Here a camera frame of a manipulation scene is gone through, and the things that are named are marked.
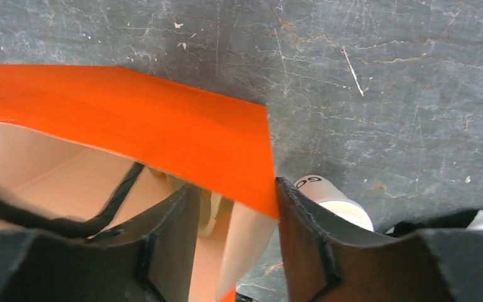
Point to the white paper coffee cup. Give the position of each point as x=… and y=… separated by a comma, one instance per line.
x=319, y=189

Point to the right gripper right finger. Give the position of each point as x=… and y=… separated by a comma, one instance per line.
x=327, y=258

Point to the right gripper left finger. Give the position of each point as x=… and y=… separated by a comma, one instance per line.
x=147, y=258

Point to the white plastic cup lid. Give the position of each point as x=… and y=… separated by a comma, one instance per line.
x=351, y=212

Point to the black white striped cloth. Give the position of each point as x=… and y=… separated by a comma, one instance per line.
x=467, y=219

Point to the orange paper bag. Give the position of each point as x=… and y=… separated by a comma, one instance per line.
x=76, y=143

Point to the brown cardboard cup carrier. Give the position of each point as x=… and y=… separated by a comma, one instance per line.
x=212, y=204

